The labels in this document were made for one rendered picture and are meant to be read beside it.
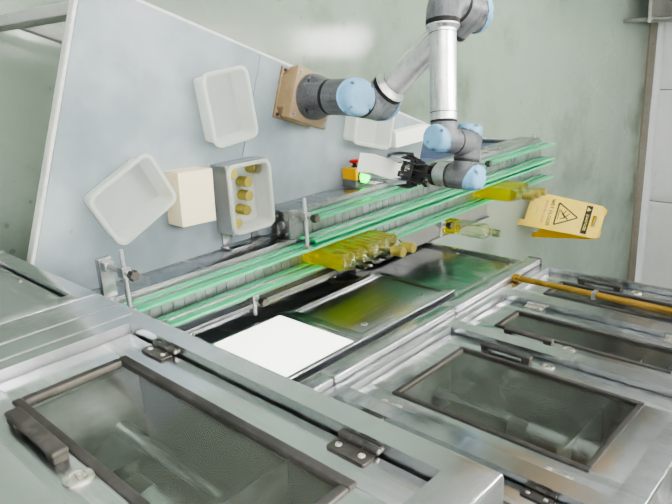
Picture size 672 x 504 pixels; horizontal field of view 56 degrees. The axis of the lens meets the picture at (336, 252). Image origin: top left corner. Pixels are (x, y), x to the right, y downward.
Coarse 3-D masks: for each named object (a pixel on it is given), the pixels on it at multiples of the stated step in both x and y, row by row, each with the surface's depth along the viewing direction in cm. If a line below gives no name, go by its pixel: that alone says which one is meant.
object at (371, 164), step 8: (360, 160) 204; (368, 160) 202; (376, 160) 201; (384, 160) 204; (392, 160) 207; (360, 168) 203; (368, 168) 201; (376, 168) 202; (384, 168) 205; (392, 168) 208; (376, 176) 210; (384, 176) 206; (392, 176) 209
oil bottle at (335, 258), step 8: (320, 248) 212; (328, 248) 211; (336, 248) 211; (304, 256) 216; (312, 256) 213; (320, 256) 210; (328, 256) 208; (336, 256) 205; (344, 256) 203; (352, 256) 204; (320, 264) 211; (328, 264) 209; (336, 264) 206; (344, 264) 204
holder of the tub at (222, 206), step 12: (252, 156) 210; (216, 168) 197; (216, 180) 198; (216, 192) 200; (216, 204) 202; (228, 204) 197; (216, 216) 204; (228, 216) 199; (228, 228) 201; (228, 240) 208; (252, 240) 212
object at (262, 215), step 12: (228, 168) 194; (240, 168) 205; (264, 168) 206; (228, 180) 194; (264, 180) 207; (228, 192) 195; (264, 192) 209; (252, 204) 211; (264, 204) 210; (240, 216) 208; (252, 216) 212; (264, 216) 212; (240, 228) 204; (252, 228) 204
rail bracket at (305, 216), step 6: (294, 210) 208; (306, 210) 203; (288, 216) 208; (294, 216) 207; (300, 216) 204; (306, 216) 203; (312, 216) 201; (318, 216) 201; (306, 222) 204; (306, 228) 205; (306, 234) 206; (306, 240) 206; (306, 246) 206; (312, 246) 207
